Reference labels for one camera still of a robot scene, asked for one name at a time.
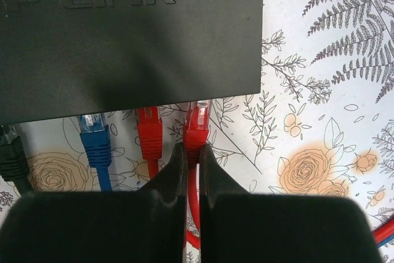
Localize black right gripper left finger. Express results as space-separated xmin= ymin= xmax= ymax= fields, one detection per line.
xmin=1 ymin=144 xmax=188 ymax=262

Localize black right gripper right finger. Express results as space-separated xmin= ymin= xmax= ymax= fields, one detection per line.
xmin=199 ymin=145 xmax=381 ymax=262

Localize red ethernet cable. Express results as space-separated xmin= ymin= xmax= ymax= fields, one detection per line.
xmin=135 ymin=105 xmax=164 ymax=180
xmin=182 ymin=99 xmax=213 ymax=251

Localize blue ethernet cable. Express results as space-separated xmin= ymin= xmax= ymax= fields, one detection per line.
xmin=75 ymin=111 xmax=113 ymax=192

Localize black ethernet cable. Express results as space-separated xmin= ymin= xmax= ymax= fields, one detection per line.
xmin=0 ymin=124 xmax=33 ymax=198

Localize black network switch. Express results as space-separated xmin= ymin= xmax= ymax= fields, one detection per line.
xmin=1 ymin=0 xmax=263 ymax=124

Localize floral patterned table mat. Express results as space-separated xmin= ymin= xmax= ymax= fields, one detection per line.
xmin=1 ymin=0 xmax=393 ymax=262

